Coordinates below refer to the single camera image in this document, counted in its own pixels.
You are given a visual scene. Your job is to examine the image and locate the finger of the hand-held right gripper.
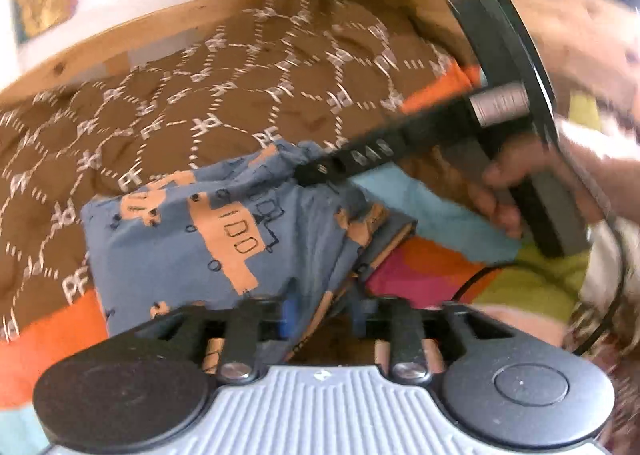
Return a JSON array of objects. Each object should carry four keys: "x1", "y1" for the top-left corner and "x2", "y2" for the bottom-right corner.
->
[{"x1": 291, "y1": 99, "x2": 482, "y2": 189}]

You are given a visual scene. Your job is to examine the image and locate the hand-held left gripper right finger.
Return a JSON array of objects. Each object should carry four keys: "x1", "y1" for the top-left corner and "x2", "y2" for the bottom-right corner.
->
[{"x1": 349, "y1": 295, "x2": 517, "y2": 383}]

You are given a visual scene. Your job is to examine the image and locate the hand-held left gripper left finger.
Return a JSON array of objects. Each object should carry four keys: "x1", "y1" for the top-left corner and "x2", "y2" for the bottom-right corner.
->
[{"x1": 150, "y1": 292, "x2": 302, "y2": 383}]

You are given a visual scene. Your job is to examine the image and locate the blue pants with orange print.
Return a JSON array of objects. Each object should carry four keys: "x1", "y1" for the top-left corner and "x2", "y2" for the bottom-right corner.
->
[{"x1": 80, "y1": 141, "x2": 418, "y2": 372}]

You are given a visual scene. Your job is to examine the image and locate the person's right hand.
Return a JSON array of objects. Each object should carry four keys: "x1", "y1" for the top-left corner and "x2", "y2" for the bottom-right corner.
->
[{"x1": 472, "y1": 134, "x2": 547, "y2": 241}]

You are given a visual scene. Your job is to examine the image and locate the brown multicoloured printed blanket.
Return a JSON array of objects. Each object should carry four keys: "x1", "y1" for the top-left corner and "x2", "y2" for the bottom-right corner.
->
[{"x1": 0, "y1": 0, "x2": 621, "y2": 441}]

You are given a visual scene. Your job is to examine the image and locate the red white patterned cloth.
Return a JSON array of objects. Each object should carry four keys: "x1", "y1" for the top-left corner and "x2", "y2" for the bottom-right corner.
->
[{"x1": 562, "y1": 280, "x2": 640, "y2": 455}]

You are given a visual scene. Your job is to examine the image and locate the black cable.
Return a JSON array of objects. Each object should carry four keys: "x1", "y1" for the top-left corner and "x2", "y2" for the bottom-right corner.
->
[{"x1": 449, "y1": 135, "x2": 632, "y2": 357}]

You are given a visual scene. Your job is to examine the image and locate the wooden bed frame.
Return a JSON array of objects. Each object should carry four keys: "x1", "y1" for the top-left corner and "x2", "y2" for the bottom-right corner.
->
[{"x1": 0, "y1": 0, "x2": 321, "y2": 106}]

